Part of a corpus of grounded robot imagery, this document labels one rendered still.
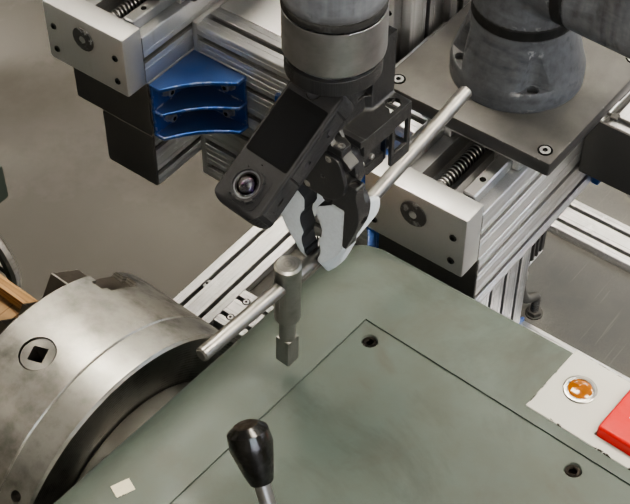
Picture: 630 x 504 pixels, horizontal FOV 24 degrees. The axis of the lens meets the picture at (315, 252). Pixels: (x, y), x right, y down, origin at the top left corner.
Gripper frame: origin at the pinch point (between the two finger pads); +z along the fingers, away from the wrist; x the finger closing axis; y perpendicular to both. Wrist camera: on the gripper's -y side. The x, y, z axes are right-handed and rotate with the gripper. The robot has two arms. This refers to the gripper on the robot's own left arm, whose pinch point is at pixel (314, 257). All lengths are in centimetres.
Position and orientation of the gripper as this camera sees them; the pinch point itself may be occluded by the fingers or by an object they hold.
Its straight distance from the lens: 116.6
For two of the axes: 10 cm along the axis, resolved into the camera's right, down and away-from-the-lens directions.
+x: -7.7, -4.7, 4.4
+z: 0.0, 6.8, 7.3
